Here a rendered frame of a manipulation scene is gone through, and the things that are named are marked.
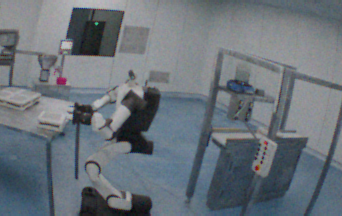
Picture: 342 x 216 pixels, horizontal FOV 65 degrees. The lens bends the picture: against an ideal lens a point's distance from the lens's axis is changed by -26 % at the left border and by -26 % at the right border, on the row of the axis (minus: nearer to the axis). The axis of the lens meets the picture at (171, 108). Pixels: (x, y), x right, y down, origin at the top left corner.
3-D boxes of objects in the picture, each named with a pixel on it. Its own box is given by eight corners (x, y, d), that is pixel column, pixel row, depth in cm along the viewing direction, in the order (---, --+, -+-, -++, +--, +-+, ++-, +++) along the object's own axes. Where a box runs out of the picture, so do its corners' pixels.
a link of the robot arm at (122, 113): (114, 143, 215) (134, 117, 225) (101, 128, 209) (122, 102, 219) (106, 141, 224) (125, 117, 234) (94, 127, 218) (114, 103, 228)
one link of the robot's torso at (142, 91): (150, 126, 276) (158, 80, 268) (154, 140, 243) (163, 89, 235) (113, 120, 271) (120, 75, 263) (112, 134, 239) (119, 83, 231)
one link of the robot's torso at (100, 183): (125, 196, 282) (97, 152, 269) (125, 207, 263) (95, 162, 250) (110, 201, 282) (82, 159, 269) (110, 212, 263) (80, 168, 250)
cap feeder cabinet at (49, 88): (32, 135, 429) (35, 84, 412) (29, 122, 475) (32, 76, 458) (67, 136, 463) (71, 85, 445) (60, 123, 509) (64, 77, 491)
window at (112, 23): (62, 55, 696) (73, 7, 669) (62, 54, 697) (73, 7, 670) (114, 57, 770) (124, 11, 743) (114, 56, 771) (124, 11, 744)
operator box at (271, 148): (262, 177, 226) (273, 144, 220) (251, 169, 241) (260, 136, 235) (268, 176, 229) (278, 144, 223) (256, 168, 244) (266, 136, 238)
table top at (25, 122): (-63, 106, 218) (-63, 103, 217) (-13, 87, 325) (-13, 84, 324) (51, 142, 222) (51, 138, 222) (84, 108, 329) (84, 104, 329)
